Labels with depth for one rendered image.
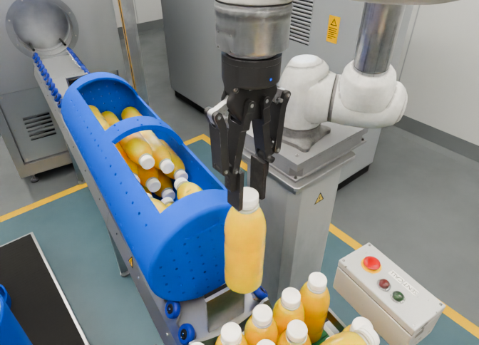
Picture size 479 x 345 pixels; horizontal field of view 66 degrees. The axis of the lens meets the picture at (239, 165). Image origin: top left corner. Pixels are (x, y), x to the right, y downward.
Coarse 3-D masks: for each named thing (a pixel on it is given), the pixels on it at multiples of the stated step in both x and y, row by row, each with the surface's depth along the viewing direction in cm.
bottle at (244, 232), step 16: (256, 208) 58; (240, 224) 58; (256, 224) 58; (240, 240) 59; (256, 240) 59; (240, 256) 61; (256, 256) 61; (240, 272) 63; (256, 272) 64; (240, 288) 65; (256, 288) 66
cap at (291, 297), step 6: (288, 288) 77; (294, 288) 77; (282, 294) 76; (288, 294) 76; (294, 294) 76; (300, 294) 76; (282, 300) 75; (288, 300) 75; (294, 300) 75; (288, 306) 75; (294, 306) 75
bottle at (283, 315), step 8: (280, 304) 77; (272, 312) 80; (280, 312) 77; (288, 312) 76; (296, 312) 76; (304, 312) 78; (280, 320) 77; (288, 320) 76; (304, 320) 79; (280, 328) 78
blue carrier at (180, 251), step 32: (64, 96) 133; (96, 96) 140; (128, 96) 147; (96, 128) 109; (128, 128) 104; (160, 128) 109; (96, 160) 104; (192, 160) 113; (128, 192) 88; (224, 192) 85; (128, 224) 85; (160, 224) 77; (192, 224) 77; (224, 224) 82; (160, 256) 76; (192, 256) 82; (224, 256) 88; (160, 288) 81; (192, 288) 88
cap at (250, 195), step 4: (244, 188) 59; (248, 188) 59; (252, 188) 59; (244, 192) 58; (248, 192) 58; (252, 192) 58; (256, 192) 58; (244, 196) 57; (248, 196) 57; (252, 196) 57; (256, 196) 57; (244, 200) 56; (248, 200) 56; (252, 200) 57; (256, 200) 57; (244, 204) 57; (248, 204) 57; (252, 204) 57; (256, 204) 57; (244, 208) 57; (248, 208) 57; (252, 208) 57
